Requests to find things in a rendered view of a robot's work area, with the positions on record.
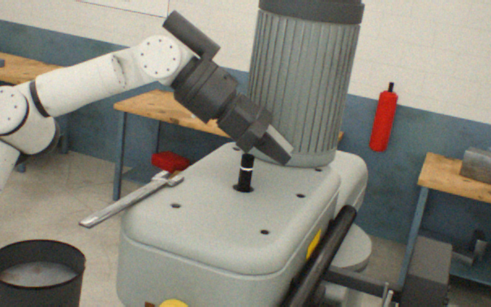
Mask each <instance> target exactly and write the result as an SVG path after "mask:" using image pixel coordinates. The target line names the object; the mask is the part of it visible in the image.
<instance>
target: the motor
mask: <svg viewBox="0 0 491 307"><path fill-rule="evenodd" d="M258 8H260V10H258V12H257V17H256V29H255V35H254V42H253V47H252V59H250V65H249V71H248V82H247V88H246V94H245V96H246V97H247V98H248V99H250V100H252V101H253V102H255V103H256V104H257V105H258V106H259V107H261V106H263V107H264V108H265V109H266V110H269V111H270V112H271V113H272V115H273V117H272V119H271V122H270V124H272V125H273V126H274V127H275V128H276V129H277V130H278V132H279V133H280V134H281V135H282V136H283V137H284V138H285V139H286V140H288V141H289V142H290V143H291V144H292V145H293V147H294V148H293V150H292V151H291V152H290V155H291V156H292V157H291V160H290V161H289V162H288V163H286V164H285V165H284V166H295V167H316V166H324V165H327V164H329V163H331V162H332V161H333V160H334V158H335V154H336V149H337V146H336V144H337V143H338V135H339V130H341V126H342V118H343V114H344V109H345V105H346V100H347V92H348V88H349V84H350V79H351V71H352V67H353V62H354V58H355V50H356V46H357V41H358V36H359V32H360V29H361V26H360V25H359V24H362V22H363V17H364V8H365V4H363V3H362V0H259V4H258ZM248 154H253V156H254V157H255V158H258V159H260V160H263V161H266V162H271V163H275V164H278V165H281V164H280V163H278V162H276V161H274V160H273V159H272V158H270V157H267V156H266V155H264V154H263V153H262V152H260V151H258V149H257V148H255V147H254V146H253V148H252V149H250V151H249V152H248Z"/></svg>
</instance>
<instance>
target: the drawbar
mask: <svg viewBox="0 0 491 307"><path fill-rule="evenodd" d="M254 160H255V157H254V156H253V154H248V153H245V154H242V158H241V164H240V166H241V167H244V169H252V168H253V165H254ZM241 167H240V171H239V182H238V187H237V191H238V192H249V188H250V182H252V172H253V170H252V171H245V170H242V169H241Z"/></svg>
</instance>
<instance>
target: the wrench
mask: <svg viewBox="0 0 491 307"><path fill-rule="evenodd" d="M168 174H169V172H168V171H162V172H161V173H159V174H157V175H155V176H154V177H153V178H152V182H151V183H149V184H146V185H144V187H142V188H140V189H138V190H136V191H134V192H132V193H130V194H129V195H127V196H125V197H122V198H120V199H118V200H117V201H115V202H113V203H111V205H108V206H107V207H105V208H103V209H101V210H98V211H97V212H96V213H94V214H91V215H89V216H87V217H85V218H83V219H81V220H80V221H79V226H81V227H85V228H88V229H92V228H93V227H95V226H97V225H98V224H100V223H103V221H104V220H106V219H108V218H110V217H112V216H114V215H116V214H117V213H119V212H121V211H122V210H125V209H127V208H128V207H130V206H132V205H134V203H136V202H138V201H139V200H141V199H143V198H146V197H147V196H149V195H151V194H152V193H154V192H156V191H157V190H159V189H161V188H164V187H165V186H166V185H168V187H174V185H176V184H178V183H181V182H182V181H184V177H185V176H182V175H178V176H176V177H174V178H173V179H171V180H169V179H165V178H166V177H167V176H168Z"/></svg>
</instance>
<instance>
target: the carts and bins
mask: <svg viewBox="0 0 491 307"><path fill-rule="evenodd" d="M84 263H86V259H85V255H84V254H83V253H82V252H81V251H80V250H79V249H78V248H76V247H75V246H73V245H70V244H67V243H63V242H60V241H55V240H49V239H32V240H25V241H20V242H17V243H13V244H9V245H7V246H5V247H2V248H0V307H80V296H81V288H82V282H83V275H84V270H85V266H84Z"/></svg>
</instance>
